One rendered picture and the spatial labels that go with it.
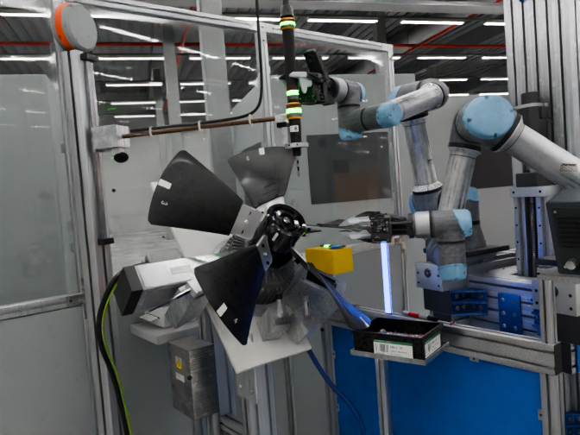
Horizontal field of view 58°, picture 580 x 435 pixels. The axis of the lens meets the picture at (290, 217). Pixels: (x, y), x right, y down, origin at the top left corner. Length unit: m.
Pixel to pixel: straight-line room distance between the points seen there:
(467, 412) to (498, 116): 0.87
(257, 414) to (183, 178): 0.72
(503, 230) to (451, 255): 4.21
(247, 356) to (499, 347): 0.70
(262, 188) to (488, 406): 0.91
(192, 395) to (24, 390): 0.58
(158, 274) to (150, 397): 0.86
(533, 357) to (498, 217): 4.15
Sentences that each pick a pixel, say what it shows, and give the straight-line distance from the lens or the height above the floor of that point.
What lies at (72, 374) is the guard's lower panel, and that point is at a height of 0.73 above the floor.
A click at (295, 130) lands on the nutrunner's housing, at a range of 1.51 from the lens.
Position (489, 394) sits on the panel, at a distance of 1.68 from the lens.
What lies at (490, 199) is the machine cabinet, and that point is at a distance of 5.57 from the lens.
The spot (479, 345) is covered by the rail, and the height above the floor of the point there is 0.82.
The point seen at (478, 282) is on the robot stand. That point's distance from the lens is 2.00.
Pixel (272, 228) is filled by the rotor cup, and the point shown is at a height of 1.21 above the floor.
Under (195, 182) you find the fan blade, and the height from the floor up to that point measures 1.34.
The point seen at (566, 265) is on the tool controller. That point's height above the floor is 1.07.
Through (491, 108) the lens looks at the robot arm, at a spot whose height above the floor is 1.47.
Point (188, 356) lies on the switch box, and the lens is 1.66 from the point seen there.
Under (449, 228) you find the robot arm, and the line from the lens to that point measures 1.46.
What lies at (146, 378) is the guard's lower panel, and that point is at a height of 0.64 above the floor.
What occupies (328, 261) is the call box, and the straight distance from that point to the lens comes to 1.92.
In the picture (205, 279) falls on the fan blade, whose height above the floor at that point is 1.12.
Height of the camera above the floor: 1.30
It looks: 3 degrees down
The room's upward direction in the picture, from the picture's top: 4 degrees counter-clockwise
